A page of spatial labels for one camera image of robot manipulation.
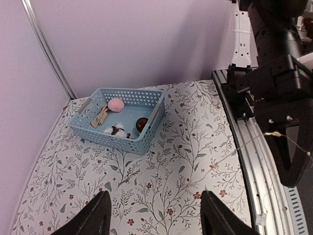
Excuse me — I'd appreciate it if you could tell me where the pink pompom ornament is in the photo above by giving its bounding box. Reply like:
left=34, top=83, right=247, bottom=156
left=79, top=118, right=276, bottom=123
left=108, top=98, right=125, bottom=113

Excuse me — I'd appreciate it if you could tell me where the beige ribbon bow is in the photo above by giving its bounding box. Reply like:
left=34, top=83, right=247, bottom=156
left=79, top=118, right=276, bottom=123
left=90, top=103, right=108, bottom=128

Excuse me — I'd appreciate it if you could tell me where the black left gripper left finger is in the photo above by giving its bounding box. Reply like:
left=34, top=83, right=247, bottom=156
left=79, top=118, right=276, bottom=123
left=53, top=191, right=112, bottom=235

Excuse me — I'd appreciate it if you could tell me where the dark red bauble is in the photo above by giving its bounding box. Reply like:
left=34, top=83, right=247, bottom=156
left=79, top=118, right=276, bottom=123
left=135, top=117, right=148, bottom=133

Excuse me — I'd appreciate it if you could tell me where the aluminium corner post right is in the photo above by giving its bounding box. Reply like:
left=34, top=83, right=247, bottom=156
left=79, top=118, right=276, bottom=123
left=21, top=0, right=77, bottom=100

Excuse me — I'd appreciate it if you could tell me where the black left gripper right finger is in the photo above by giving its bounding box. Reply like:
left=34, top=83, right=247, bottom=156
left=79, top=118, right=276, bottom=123
left=200, top=190, right=258, bottom=235

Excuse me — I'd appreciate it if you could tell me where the white cotton boll ornament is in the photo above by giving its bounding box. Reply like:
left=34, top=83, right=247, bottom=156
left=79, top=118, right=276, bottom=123
left=103, top=123, right=131, bottom=139

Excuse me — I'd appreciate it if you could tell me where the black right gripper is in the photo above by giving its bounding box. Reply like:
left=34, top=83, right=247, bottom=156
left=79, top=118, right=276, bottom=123
left=236, top=55, right=313, bottom=188

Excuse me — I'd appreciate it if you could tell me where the thin fairy light wire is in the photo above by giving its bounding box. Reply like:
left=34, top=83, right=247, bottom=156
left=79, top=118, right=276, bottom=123
left=212, top=131, right=312, bottom=169

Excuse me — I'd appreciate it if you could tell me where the aluminium front rail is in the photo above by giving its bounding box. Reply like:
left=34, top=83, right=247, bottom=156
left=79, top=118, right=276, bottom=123
left=212, top=70, right=309, bottom=235

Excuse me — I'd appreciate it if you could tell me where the light blue perforated basket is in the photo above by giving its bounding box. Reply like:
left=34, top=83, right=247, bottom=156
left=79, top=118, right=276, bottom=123
left=69, top=88, right=165, bottom=155

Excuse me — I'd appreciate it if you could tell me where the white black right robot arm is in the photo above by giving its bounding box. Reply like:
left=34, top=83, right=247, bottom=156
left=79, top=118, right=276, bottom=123
left=222, top=0, right=313, bottom=188

